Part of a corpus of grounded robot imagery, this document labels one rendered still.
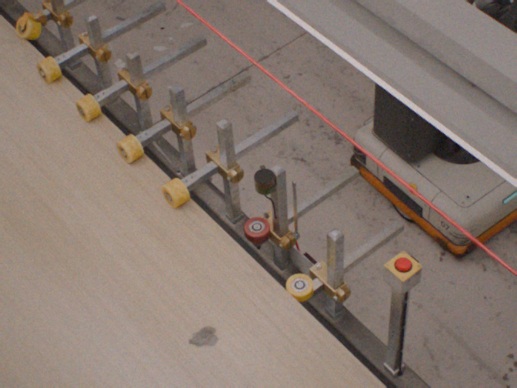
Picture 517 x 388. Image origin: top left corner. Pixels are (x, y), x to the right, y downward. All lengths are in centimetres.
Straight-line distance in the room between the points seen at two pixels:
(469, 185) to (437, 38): 270
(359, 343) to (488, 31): 186
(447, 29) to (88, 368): 181
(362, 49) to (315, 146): 305
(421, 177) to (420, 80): 264
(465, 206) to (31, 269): 172
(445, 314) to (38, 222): 164
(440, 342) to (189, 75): 182
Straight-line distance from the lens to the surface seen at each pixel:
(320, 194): 329
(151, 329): 299
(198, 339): 295
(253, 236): 314
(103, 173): 338
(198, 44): 368
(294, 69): 494
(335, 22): 158
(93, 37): 366
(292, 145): 460
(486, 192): 410
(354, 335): 318
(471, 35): 142
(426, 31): 145
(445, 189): 409
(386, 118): 408
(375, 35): 153
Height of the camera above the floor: 340
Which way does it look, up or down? 50 degrees down
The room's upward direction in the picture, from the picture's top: 5 degrees counter-clockwise
